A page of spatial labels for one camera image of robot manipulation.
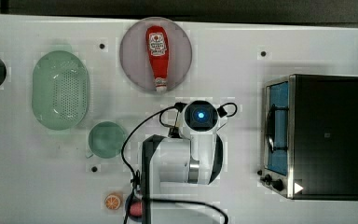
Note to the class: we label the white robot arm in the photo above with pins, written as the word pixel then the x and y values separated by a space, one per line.
pixel 191 154

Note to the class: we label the green mug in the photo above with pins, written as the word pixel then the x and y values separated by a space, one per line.
pixel 106 140

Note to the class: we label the grey round plate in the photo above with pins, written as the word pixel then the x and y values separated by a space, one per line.
pixel 134 58

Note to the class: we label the red ketchup bottle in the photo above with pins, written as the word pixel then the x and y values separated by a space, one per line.
pixel 157 46

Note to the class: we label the blue bowl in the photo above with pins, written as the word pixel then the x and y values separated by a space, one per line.
pixel 128 203

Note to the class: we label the red strawberry toy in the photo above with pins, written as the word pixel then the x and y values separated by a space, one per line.
pixel 136 209

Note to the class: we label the orange slice toy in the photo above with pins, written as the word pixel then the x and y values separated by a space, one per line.
pixel 113 201

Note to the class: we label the green oval colander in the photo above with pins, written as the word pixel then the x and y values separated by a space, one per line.
pixel 61 89

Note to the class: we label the black toaster oven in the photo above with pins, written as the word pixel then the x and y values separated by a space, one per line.
pixel 310 137

